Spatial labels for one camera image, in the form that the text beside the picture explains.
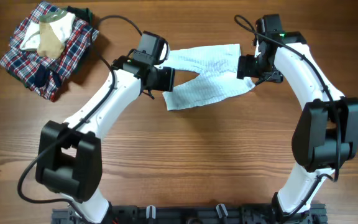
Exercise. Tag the navy blue sock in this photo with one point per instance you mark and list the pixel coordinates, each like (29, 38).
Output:
(42, 77)

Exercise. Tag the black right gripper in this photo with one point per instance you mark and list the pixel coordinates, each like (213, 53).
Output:
(245, 70)

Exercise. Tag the tan sock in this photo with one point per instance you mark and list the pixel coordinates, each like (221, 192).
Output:
(51, 44)

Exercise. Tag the light blue striped shorts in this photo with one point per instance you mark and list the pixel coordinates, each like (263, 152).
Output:
(216, 69)

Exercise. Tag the red blue plaid shirt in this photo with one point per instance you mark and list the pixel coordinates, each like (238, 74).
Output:
(23, 65)

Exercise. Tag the dark green folded garment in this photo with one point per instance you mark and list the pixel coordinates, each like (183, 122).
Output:
(82, 13)

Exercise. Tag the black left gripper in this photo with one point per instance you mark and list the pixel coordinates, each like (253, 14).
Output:
(166, 83)

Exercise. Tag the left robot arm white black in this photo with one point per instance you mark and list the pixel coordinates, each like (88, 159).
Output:
(70, 161)

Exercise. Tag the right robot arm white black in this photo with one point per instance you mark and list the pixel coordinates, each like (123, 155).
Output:
(326, 135)

